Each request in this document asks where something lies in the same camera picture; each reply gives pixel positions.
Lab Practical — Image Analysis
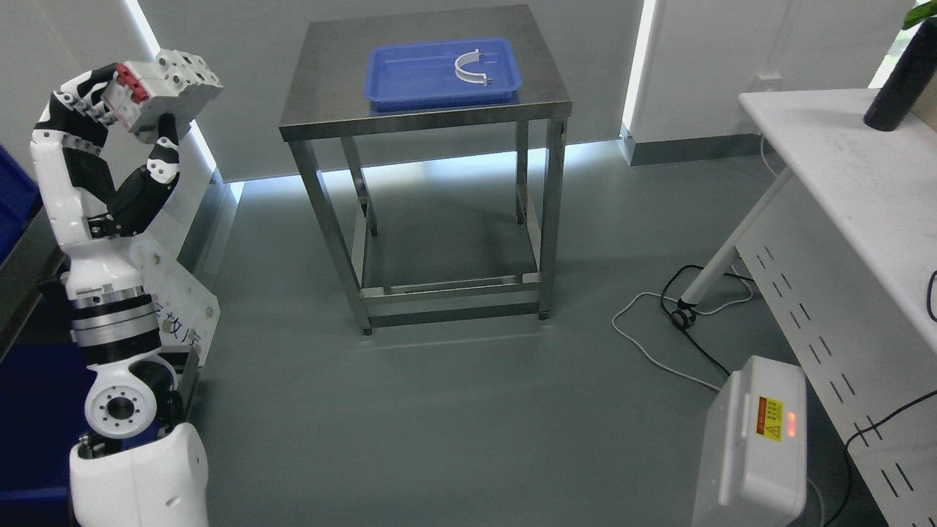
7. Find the black cable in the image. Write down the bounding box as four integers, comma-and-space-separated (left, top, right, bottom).
660, 263, 755, 378

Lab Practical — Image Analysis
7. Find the blue bin left upper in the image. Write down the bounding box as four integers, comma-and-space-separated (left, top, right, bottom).
1, 146, 40, 264

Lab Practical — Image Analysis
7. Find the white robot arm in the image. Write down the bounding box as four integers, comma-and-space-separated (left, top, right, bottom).
66, 271, 209, 526

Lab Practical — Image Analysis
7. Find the grey red circuit breaker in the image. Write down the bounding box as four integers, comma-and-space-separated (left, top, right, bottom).
102, 49, 223, 144

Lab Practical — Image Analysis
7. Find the stainless steel table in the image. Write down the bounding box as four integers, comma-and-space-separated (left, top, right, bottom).
279, 4, 572, 336

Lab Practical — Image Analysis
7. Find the white printed board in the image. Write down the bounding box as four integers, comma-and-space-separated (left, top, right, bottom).
128, 233, 221, 398

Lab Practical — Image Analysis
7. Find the blue bin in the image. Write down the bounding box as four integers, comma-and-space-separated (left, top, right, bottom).
1, 344, 94, 526
1, 146, 40, 264

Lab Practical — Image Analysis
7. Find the blue plastic tray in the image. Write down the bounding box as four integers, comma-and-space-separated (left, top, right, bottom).
362, 37, 523, 111

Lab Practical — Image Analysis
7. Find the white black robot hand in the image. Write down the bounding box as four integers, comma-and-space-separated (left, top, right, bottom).
30, 63, 179, 299

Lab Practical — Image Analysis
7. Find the white device with warning label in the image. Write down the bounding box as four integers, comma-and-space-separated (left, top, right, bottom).
692, 356, 807, 526

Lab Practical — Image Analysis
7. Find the white desk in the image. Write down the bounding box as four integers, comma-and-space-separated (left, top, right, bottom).
677, 88, 936, 526

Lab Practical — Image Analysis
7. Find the white cable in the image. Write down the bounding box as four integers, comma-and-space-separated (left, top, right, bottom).
611, 271, 755, 392

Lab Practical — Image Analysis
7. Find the blue bin lower left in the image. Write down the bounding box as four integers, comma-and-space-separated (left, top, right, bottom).
1, 344, 94, 526

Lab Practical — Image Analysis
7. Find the white curved pipe clamp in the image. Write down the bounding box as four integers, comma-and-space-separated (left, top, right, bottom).
453, 49, 494, 87

